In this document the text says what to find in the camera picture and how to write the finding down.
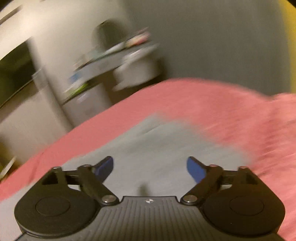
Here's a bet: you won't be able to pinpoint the pink ribbed bed blanket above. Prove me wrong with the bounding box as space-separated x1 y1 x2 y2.
1 78 295 240

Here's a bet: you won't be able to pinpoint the grey upholstered chair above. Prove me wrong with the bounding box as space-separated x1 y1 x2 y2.
113 55 161 91

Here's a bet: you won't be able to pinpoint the wall mounted black television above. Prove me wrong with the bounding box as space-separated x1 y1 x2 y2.
1 41 36 106

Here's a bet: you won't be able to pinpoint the grey vanity desk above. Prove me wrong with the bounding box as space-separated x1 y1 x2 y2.
73 41 159 80

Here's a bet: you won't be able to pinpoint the grey bedside cabinet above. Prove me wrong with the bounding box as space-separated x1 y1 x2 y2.
62 81 112 127

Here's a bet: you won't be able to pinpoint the round vanity mirror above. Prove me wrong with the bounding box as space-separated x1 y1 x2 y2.
92 19 128 50

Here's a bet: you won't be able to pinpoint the white folded panel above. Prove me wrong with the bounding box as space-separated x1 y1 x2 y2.
26 37 73 133

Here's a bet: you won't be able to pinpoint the grey sweatpants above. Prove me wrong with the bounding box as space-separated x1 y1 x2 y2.
0 114 255 241

